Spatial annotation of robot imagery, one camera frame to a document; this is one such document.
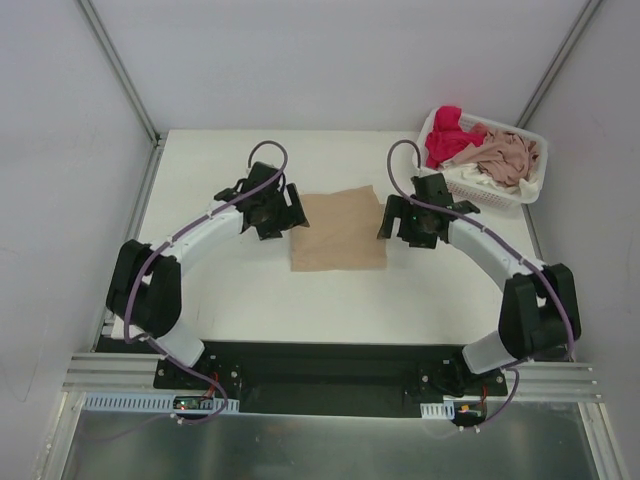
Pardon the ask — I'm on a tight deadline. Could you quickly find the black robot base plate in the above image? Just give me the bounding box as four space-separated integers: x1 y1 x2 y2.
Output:
153 341 507 418

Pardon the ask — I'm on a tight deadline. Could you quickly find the left aluminium frame post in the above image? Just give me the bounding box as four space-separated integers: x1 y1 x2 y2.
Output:
75 0 162 147

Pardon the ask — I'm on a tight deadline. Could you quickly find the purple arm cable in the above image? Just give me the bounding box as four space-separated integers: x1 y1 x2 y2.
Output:
122 140 289 426
387 139 574 436

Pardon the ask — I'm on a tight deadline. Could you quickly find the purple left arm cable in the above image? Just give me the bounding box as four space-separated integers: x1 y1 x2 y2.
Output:
122 140 289 426

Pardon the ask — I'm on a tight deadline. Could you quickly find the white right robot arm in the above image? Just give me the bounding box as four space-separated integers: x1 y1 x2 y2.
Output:
378 174 582 395

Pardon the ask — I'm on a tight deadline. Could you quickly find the beige t shirt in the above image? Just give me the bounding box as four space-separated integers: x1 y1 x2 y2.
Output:
291 185 387 272

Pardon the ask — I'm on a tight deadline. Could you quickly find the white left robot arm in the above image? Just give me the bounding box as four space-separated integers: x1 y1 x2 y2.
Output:
106 162 309 389

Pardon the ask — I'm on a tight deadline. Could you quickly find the white slotted cable duct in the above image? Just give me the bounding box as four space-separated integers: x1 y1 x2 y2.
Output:
84 393 240 415

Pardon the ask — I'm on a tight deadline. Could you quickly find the right white cable duct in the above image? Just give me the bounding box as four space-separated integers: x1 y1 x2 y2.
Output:
420 400 455 421

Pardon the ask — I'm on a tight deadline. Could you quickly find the pink red shirt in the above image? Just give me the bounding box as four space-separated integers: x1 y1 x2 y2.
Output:
425 106 488 169

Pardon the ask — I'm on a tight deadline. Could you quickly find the dusty pink shirt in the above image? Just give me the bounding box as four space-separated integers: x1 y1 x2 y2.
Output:
447 125 539 186

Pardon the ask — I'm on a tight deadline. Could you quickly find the aluminium frame post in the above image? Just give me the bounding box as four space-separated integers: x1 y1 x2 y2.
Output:
75 0 162 147
516 0 606 129

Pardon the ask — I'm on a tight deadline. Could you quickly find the right aluminium frame post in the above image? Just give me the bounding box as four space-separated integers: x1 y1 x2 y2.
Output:
516 0 606 129

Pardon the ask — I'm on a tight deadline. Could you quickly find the cream white shirt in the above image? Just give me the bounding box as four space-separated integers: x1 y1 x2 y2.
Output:
441 163 542 207

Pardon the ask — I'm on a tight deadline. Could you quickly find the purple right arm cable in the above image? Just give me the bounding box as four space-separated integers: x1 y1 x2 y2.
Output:
387 139 574 436

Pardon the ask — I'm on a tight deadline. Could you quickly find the aluminium front rail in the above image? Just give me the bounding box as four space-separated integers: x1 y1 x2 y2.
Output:
62 352 604 403

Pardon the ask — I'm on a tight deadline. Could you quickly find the white plastic laundry basket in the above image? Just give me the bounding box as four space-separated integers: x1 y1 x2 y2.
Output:
413 106 548 208

